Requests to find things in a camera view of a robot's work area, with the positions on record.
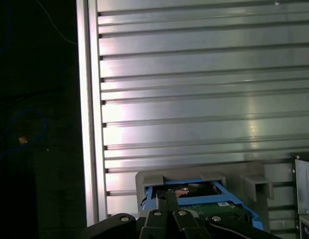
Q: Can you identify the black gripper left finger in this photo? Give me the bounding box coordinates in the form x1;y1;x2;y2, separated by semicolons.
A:
86;190;169;239

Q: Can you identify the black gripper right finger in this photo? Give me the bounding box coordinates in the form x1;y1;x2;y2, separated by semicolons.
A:
166;191;285;239

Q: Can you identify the hard disk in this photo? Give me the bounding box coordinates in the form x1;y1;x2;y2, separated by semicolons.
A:
141;183;266;231

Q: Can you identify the grey plastic parts rack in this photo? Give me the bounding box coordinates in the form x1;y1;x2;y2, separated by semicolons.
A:
135;161;275;232

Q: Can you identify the thin blue floor cable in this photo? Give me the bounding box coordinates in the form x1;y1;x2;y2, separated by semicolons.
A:
0;108;48;162

